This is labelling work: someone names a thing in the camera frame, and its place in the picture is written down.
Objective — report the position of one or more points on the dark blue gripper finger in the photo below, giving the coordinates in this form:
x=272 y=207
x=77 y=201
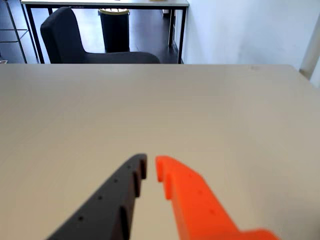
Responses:
x=110 y=205

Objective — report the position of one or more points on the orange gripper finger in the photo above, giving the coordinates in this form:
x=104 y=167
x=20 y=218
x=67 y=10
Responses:
x=197 y=207

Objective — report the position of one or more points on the dark upholstered chair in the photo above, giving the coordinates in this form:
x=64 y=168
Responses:
x=65 y=42

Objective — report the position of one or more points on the black waste bin yellow liner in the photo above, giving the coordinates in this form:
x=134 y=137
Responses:
x=115 y=32

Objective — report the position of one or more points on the black metal shelf rack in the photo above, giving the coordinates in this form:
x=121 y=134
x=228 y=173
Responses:
x=15 y=30

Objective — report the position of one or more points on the black framed desk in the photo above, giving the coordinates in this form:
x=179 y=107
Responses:
x=100 y=3

